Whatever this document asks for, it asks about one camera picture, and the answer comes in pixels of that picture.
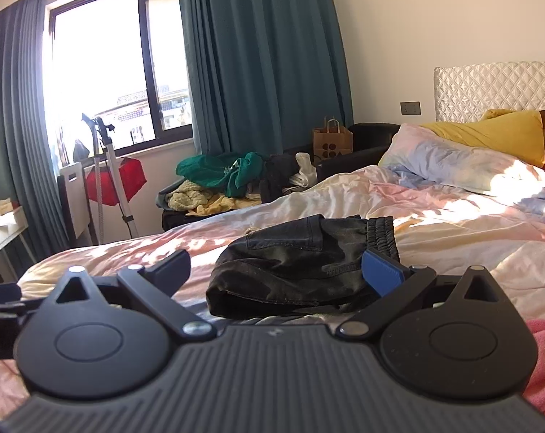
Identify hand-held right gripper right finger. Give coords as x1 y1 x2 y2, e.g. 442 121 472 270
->
337 248 502 340

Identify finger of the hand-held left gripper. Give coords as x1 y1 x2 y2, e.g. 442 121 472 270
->
0 282 28 322

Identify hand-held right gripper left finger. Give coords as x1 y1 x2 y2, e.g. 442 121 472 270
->
42 249 218 339

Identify black pants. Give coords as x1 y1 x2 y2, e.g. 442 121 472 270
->
206 214 401 319

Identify dark clothes pile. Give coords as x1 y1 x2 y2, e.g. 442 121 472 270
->
259 153 318 204

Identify white desk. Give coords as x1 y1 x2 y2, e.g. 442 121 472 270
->
0 205 34 280

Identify pale yellow knit blanket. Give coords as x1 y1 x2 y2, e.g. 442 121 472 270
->
166 179 219 213

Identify pale yellow cloth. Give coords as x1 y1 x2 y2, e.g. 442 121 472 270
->
186 194 264 216

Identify pink and white duvet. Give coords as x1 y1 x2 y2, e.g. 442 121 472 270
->
0 162 545 418

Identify green garment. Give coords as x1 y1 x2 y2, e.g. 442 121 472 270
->
176 151 266 198

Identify white and black chair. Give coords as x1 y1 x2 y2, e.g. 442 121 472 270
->
57 161 97 246

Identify pastel pillow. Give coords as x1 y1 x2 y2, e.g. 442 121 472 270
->
378 123 545 197

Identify white cloth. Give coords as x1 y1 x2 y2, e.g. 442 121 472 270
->
289 152 318 188

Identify black leather sofa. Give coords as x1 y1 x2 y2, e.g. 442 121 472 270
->
155 123 401 233

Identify brown paper bag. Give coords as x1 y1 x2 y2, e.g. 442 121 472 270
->
313 117 354 167

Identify yellow pillow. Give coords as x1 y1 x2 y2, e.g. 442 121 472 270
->
420 109 545 167

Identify teal curtain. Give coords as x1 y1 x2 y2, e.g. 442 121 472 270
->
177 0 354 156
0 0 70 255

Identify white quilted headboard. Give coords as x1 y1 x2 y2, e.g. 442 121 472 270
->
434 61 545 154

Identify black framed window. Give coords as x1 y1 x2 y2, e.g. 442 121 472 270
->
47 0 194 156

